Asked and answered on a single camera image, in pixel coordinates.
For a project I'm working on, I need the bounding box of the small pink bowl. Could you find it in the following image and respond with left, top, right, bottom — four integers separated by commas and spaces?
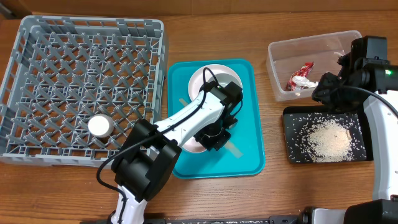
182, 137, 206, 153

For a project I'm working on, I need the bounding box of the pink white tissue waste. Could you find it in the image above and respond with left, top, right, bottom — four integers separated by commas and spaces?
292, 75, 318, 88

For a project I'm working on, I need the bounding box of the red white wrapper waste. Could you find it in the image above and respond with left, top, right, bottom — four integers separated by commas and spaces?
286, 62, 318, 91

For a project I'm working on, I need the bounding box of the white plastic cup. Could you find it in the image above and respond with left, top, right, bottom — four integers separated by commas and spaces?
88, 114, 114, 138

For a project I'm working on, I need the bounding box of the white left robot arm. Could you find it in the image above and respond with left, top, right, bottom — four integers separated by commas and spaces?
108, 81, 243, 223

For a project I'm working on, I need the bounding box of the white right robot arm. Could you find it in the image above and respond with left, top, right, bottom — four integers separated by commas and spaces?
297, 35, 397, 223

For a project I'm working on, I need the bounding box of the clear plastic waste bin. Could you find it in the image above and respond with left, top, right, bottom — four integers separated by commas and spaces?
266, 30, 362, 101

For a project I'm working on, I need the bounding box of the grey plastic dishwasher rack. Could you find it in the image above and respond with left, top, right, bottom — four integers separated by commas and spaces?
1, 16, 169, 167

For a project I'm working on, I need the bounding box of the teal plastic tray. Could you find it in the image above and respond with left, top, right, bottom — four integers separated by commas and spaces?
167, 59, 266, 179

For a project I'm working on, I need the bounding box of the wooden chopstick left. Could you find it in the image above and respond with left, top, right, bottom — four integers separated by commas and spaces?
179, 98, 188, 106

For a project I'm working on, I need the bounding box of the black tray with rice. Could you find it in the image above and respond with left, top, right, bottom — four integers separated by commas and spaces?
282, 106, 373, 164

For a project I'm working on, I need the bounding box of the large white pink plate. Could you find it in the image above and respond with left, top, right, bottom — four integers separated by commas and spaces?
188, 64, 243, 119

